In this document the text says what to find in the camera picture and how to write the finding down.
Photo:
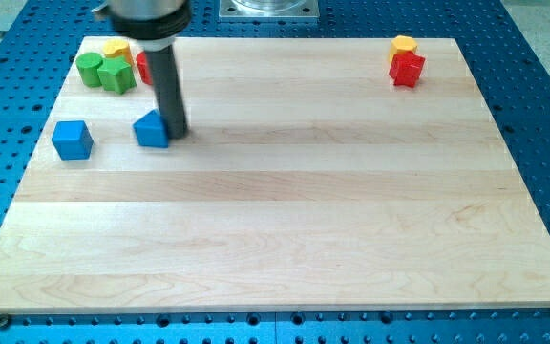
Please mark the light wooden board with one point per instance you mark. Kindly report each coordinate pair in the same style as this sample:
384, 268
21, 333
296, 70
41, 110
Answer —
307, 182

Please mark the red star block right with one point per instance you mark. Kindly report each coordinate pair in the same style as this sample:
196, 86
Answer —
406, 68

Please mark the blue cube block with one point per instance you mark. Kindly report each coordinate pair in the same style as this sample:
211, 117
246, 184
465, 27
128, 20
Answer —
72, 140

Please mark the yellow block left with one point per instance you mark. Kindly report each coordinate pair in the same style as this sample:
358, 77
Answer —
117, 47

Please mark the blue perforated metal table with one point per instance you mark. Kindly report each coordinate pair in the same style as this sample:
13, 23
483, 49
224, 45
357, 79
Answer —
38, 45

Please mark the yellow hexagon block right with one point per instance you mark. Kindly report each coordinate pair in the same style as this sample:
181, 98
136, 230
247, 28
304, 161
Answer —
401, 44

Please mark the green star block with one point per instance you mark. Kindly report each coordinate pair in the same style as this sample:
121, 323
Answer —
116, 75

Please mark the blue triangular block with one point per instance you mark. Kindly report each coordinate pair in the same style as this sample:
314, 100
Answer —
150, 131

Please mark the green cylinder block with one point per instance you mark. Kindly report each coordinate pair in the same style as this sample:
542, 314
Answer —
88, 65

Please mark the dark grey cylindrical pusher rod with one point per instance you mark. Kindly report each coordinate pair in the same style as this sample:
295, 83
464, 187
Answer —
166, 83

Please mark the red block left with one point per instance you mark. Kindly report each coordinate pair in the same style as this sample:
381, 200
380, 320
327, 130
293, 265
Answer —
143, 68

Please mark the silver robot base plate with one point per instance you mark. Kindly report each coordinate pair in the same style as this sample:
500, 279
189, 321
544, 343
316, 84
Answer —
269, 9

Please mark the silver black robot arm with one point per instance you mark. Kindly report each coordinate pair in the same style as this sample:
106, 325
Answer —
152, 23

